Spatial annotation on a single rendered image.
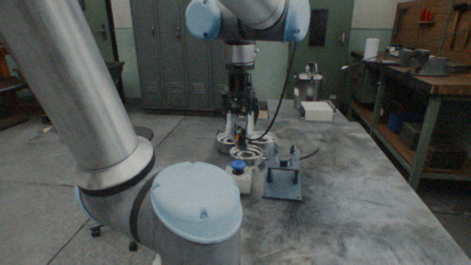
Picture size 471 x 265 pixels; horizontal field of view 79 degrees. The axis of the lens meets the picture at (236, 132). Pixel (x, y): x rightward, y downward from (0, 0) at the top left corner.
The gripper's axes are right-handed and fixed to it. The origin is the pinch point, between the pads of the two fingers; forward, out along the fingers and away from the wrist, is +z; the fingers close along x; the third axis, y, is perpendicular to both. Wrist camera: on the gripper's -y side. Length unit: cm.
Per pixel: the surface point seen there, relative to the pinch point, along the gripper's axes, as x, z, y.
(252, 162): 2.9, 10.3, -5.7
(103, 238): -91, 93, -50
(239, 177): 0.8, 8.6, 6.3
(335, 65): 71, 23, -304
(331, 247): 22.3, 13.1, 23.0
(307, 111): 24, 18, -86
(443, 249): 44, 13, 20
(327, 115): 36, 20, -88
